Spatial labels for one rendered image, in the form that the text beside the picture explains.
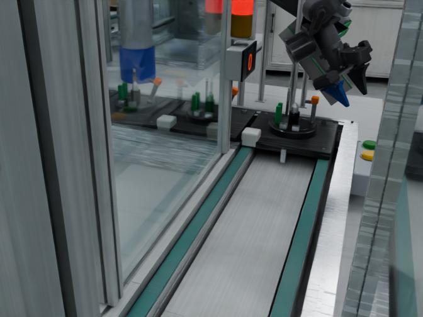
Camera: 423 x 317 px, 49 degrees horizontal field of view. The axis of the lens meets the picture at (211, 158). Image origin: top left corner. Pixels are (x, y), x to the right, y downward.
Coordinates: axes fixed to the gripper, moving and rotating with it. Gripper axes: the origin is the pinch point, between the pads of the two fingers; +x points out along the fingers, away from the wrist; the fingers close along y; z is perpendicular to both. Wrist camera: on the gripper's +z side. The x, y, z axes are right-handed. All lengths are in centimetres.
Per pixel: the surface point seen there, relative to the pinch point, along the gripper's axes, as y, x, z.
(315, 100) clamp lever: -2.7, -0.8, -10.3
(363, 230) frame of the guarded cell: -67, 4, 46
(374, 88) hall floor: 330, 54, -227
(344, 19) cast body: 38.1, -17.3, -19.9
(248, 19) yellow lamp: -22.6, -26.0, 0.7
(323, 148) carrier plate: -9.6, 10.8, -8.5
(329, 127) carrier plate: 3.5, 9.0, -15.4
